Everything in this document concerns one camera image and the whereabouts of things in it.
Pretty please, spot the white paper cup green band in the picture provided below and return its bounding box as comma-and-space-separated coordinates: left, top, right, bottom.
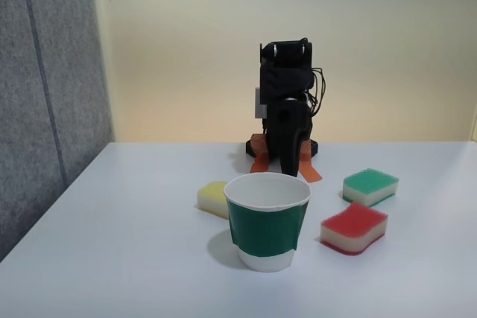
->
223, 171, 312, 273

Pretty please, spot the green sponge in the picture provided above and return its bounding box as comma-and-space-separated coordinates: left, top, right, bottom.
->
341, 168, 400, 209

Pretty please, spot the grey felt partition panel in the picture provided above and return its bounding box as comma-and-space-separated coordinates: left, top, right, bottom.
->
0, 0, 115, 264

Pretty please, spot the red sponge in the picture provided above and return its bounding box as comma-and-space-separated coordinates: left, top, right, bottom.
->
320, 201, 389, 257

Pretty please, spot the yellow sponge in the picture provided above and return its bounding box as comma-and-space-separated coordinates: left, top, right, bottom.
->
196, 180, 230, 220

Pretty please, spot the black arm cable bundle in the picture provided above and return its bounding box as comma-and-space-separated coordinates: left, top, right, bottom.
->
303, 66, 327, 118

